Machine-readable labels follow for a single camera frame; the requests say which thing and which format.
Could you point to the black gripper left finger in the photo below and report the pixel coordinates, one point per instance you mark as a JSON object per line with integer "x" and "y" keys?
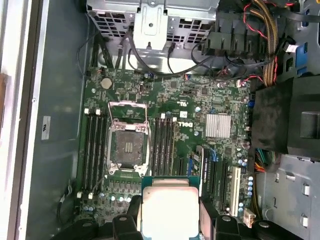
{"x": 125, "y": 227}

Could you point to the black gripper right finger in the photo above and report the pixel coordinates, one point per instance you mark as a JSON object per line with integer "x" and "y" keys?
{"x": 225, "y": 230}

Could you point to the silver CPU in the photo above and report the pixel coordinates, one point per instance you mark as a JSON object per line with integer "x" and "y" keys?
{"x": 170, "y": 207}

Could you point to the white power connector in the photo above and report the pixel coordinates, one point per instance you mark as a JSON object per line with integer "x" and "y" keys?
{"x": 250, "y": 217}

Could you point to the white expansion slot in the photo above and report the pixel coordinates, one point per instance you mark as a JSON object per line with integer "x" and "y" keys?
{"x": 236, "y": 192}

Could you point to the long black expansion slot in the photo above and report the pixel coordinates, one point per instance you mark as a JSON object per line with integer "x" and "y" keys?
{"x": 224, "y": 185}
{"x": 213, "y": 177}

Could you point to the black graphics card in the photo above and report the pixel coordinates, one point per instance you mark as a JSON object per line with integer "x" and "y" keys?
{"x": 203, "y": 172}

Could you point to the short black expansion slot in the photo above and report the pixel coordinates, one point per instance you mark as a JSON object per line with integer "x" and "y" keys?
{"x": 180, "y": 166}

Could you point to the silver chipset heatsink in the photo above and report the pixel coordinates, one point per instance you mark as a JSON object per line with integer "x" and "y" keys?
{"x": 218, "y": 125}

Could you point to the black fan shroud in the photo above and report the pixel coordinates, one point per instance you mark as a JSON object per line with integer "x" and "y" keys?
{"x": 272, "y": 120}

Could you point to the white board sticker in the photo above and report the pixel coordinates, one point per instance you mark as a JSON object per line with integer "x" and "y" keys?
{"x": 184, "y": 114}

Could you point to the white case sticker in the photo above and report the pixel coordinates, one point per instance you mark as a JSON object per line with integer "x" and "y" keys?
{"x": 45, "y": 127}

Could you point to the green motherboard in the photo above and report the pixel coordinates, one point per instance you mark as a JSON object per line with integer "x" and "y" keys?
{"x": 175, "y": 100}

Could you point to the internal USB port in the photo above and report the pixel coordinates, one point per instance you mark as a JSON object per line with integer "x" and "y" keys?
{"x": 141, "y": 88}

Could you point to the black PC case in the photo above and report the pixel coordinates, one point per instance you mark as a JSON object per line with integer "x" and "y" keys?
{"x": 57, "y": 100}

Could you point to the coin cell battery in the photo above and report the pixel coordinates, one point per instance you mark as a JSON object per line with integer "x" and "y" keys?
{"x": 106, "y": 83}

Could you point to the blue disk carrier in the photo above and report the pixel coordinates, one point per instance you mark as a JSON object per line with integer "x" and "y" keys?
{"x": 302, "y": 57}

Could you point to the silver drive cage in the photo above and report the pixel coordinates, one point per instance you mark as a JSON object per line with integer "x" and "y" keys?
{"x": 150, "y": 25}

